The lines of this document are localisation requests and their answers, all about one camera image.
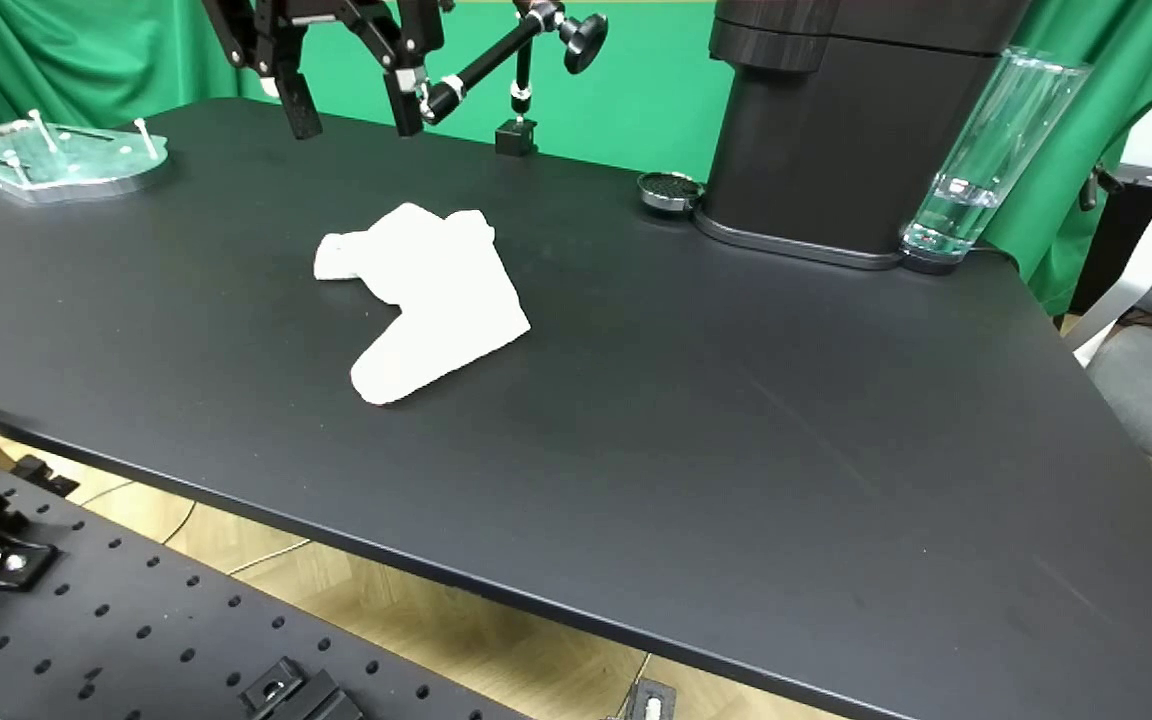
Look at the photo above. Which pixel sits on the small round black cap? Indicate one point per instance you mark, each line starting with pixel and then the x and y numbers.
pixel 669 193

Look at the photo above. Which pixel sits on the black clamp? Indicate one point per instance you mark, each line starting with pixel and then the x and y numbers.
pixel 41 473

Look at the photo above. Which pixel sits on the black coffee machine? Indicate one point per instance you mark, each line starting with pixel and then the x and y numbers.
pixel 840 147

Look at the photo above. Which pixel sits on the white plastic screw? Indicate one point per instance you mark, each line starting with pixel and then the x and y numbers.
pixel 39 129
pixel 147 136

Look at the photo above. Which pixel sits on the black articulated camera mount arm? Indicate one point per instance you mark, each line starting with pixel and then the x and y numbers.
pixel 516 54

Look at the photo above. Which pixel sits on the clear acrylic plate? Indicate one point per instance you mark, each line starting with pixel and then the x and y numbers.
pixel 61 156

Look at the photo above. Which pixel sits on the black perforated breadboard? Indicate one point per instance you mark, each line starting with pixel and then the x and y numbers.
pixel 110 626

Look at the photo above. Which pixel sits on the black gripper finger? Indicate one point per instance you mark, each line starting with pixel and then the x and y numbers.
pixel 402 83
pixel 292 95

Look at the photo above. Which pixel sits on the white cloth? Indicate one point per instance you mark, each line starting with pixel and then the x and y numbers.
pixel 440 301

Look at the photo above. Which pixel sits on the clear drinking glass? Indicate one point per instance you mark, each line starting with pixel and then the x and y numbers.
pixel 989 163

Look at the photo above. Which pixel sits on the green backdrop curtain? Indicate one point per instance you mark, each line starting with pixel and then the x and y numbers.
pixel 641 95

